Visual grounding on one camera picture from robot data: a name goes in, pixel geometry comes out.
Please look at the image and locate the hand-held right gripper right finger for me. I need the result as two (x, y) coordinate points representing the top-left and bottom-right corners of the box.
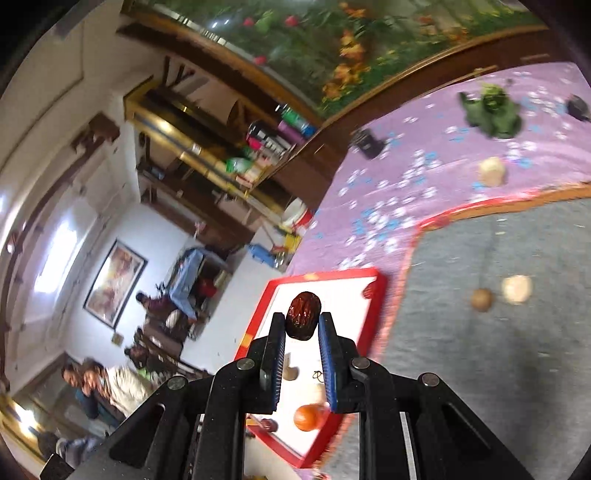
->
(318, 312), (536, 480)

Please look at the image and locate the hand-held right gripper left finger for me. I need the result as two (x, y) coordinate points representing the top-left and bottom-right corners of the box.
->
(95, 312), (288, 480)

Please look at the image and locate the brown longan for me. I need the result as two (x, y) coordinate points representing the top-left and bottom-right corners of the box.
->
(294, 404), (330, 433)
(471, 288), (494, 313)

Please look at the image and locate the red box with white inside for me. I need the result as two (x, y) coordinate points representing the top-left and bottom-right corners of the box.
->
(233, 268), (389, 469)

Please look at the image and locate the blue plastic toy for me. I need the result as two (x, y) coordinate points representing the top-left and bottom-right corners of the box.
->
(248, 244), (278, 268)

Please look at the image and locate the blue cloth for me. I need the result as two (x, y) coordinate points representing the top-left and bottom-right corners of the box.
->
(167, 248), (205, 320)

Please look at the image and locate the grey mat with red border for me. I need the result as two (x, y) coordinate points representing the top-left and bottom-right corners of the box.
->
(318, 185), (591, 480)

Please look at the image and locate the white bucket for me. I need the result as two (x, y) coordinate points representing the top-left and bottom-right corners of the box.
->
(281, 198), (315, 232)

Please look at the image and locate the purple floral blanket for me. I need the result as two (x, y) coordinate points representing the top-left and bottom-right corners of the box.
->
(286, 62), (591, 282)

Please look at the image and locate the black and silver thermos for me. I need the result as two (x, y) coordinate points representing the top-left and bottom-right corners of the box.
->
(247, 122), (294, 153)

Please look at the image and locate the purple tumbler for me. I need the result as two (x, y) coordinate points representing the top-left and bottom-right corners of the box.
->
(277, 121), (308, 145)

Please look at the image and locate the green plastic bottle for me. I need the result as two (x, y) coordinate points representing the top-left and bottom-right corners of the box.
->
(277, 105), (319, 138)

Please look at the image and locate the green artificial plant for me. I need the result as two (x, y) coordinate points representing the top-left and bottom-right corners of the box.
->
(458, 83), (522, 139)

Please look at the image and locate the glass flower display panel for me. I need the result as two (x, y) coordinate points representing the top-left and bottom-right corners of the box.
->
(122, 0), (550, 121)

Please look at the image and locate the black car key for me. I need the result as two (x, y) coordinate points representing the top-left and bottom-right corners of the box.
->
(567, 95), (591, 121)

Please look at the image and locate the framed wall picture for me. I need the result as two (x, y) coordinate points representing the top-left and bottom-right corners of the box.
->
(83, 239), (148, 329)

